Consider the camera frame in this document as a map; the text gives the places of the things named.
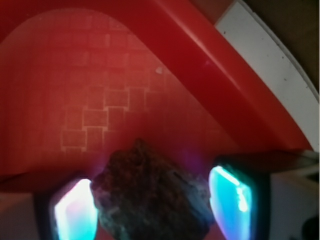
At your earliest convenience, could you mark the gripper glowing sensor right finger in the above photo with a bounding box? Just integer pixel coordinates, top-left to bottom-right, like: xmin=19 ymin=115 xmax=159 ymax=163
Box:
xmin=208 ymin=150 xmax=320 ymax=240

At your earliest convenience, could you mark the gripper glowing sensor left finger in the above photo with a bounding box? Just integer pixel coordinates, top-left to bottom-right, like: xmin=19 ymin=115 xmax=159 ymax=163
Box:
xmin=0 ymin=171 xmax=98 ymax=240

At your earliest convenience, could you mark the brown rough rock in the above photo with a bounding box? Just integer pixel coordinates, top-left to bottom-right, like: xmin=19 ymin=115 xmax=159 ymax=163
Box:
xmin=90 ymin=138 xmax=215 ymax=240

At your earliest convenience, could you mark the red plastic tray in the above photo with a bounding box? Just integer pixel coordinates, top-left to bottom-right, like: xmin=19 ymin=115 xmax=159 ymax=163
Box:
xmin=0 ymin=0 xmax=315 ymax=240

